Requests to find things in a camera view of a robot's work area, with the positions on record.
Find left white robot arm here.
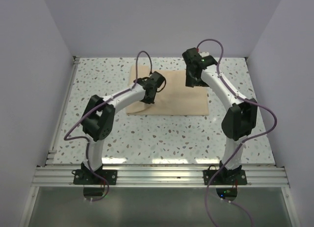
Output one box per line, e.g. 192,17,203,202
80,72,166,184

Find aluminium front rail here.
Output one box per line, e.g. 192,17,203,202
31,164,289,188

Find left aluminium side rail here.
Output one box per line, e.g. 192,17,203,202
45,56,80,166

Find beige cloth wrap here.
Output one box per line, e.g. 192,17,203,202
125,70,209,116

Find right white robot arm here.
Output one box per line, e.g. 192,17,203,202
182,48,257,184

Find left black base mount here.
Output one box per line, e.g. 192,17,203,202
71,169,118,185

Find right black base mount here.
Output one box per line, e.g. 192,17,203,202
203,165,248,185

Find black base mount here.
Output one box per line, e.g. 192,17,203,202
71,169,118,185
203,165,248,185

